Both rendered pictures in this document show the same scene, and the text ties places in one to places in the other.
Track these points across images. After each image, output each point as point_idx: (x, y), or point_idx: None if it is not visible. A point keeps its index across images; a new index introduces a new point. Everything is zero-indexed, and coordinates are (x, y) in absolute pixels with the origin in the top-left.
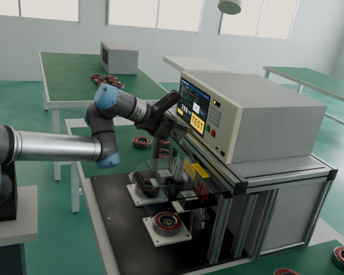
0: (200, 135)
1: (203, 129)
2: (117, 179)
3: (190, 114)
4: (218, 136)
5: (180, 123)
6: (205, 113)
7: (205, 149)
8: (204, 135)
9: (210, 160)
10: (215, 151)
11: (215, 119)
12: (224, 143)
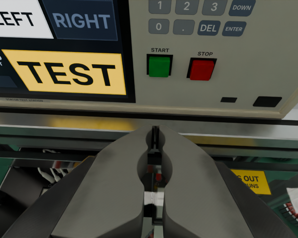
0: (112, 99)
1: (127, 76)
2: None
3: (2, 63)
4: (241, 66)
5: (223, 213)
6: (111, 13)
7: (187, 125)
8: (139, 92)
9: (240, 141)
10: (223, 108)
11: (216, 3)
12: (286, 72)
